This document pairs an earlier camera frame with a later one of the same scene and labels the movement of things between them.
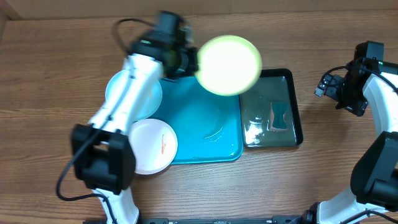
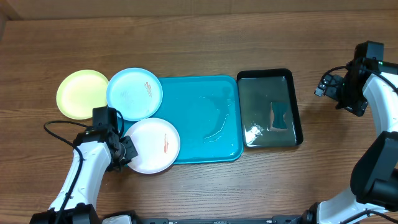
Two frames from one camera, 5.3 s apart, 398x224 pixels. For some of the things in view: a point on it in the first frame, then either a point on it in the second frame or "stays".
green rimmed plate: (228, 65) → (79, 92)
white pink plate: (155, 145) stays
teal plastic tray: (208, 127) stays
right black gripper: (329, 88) stays
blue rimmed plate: (151, 99) stays
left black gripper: (192, 66) → (130, 152)
